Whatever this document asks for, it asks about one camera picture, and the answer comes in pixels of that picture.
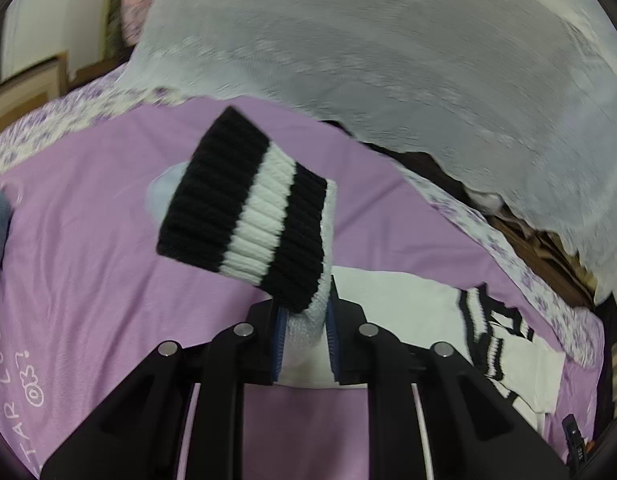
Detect purple floral bed sheet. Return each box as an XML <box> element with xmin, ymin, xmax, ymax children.
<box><xmin>0</xmin><ymin>67</ymin><xmax>607</xmax><ymax>368</ymax></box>

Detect pink floral pillow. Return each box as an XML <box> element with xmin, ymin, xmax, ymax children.
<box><xmin>119</xmin><ymin>0</ymin><xmax>162</xmax><ymax>47</ymax></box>

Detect wooden frame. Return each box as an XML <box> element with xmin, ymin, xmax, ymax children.
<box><xmin>0</xmin><ymin>51</ymin><xmax>70</xmax><ymax>138</ymax></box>

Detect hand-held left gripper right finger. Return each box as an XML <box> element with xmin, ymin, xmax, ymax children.
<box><xmin>327</xmin><ymin>280</ymin><xmax>572</xmax><ymax>480</ymax></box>

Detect white lace cover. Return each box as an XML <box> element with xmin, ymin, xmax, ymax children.
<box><xmin>128</xmin><ymin>0</ymin><xmax>617</xmax><ymax>307</ymax></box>

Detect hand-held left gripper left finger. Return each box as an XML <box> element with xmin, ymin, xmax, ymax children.
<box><xmin>38</xmin><ymin>299</ymin><xmax>289</xmax><ymax>480</ymax></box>

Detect white knit sweater black stripes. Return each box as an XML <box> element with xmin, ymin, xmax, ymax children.
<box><xmin>156</xmin><ymin>106</ymin><xmax>569</xmax><ymax>436</ymax></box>

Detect brown woven mats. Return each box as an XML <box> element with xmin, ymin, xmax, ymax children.
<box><xmin>488</xmin><ymin>209</ymin><xmax>598</xmax><ymax>309</ymax></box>

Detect white cloth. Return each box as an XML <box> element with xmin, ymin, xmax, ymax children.
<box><xmin>467</xmin><ymin>189</ymin><xmax>505</xmax><ymax>212</ymax></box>

